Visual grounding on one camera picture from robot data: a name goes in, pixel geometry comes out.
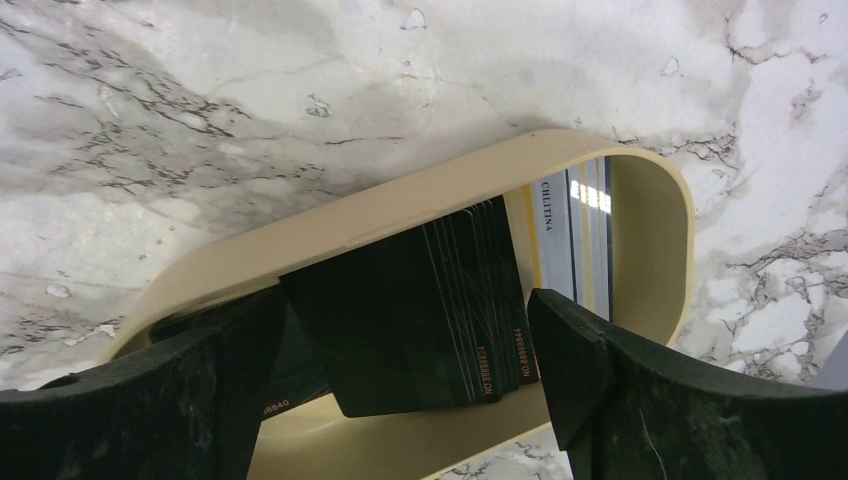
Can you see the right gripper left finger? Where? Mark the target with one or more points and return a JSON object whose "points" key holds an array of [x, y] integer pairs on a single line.
{"points": [[187, 407]]}

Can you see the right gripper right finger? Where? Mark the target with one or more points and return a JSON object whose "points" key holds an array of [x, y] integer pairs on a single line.
{"points": [[625, 407]]}

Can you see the beige oval tray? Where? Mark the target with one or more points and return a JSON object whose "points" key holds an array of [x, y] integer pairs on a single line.
{"points": [[652, 235]]}

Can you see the stack of credit cards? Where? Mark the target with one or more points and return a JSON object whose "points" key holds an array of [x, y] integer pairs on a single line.
{"points": [[435, 316]]}

